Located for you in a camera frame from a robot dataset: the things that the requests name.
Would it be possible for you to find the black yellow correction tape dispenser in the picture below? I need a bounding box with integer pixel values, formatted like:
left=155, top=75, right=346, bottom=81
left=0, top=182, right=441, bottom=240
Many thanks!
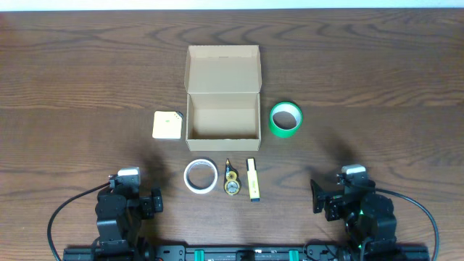
left=224, top=159, right=241, bottom=196

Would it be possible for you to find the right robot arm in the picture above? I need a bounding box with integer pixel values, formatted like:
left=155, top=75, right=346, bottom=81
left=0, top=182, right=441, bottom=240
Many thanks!
left=310, top=180, right=397, bottom=256

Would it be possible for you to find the white tape roll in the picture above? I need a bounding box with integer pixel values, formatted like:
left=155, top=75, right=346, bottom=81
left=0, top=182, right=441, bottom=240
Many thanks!
left=183, top=159, right=218, bottom=194

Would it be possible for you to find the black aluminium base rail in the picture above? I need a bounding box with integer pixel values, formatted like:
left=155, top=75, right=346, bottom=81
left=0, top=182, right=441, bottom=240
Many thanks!
left=62, top=244, right=431, bottom=261

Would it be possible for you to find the yellow sticky note pad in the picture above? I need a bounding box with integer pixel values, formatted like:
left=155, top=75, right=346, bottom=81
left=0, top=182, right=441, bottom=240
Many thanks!
left=152, top=111, right=183, bottom=139

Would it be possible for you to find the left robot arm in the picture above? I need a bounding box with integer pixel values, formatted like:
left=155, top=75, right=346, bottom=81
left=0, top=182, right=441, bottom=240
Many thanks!
left=95, top=184, right=163, bottom=260

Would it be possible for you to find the yellow highlighter pen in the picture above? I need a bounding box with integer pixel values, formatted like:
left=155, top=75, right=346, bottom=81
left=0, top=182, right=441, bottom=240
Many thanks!
left=246, top=158, right=260, bottom=202

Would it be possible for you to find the brown cardboard box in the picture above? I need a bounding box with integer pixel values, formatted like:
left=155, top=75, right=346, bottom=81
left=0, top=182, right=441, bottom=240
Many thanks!
left=184, top=45, right=262, bottom=152

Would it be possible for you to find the green tape roll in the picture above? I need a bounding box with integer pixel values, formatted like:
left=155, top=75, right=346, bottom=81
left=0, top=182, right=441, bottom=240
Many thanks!
left=269, top=101, right=303, bottom=138

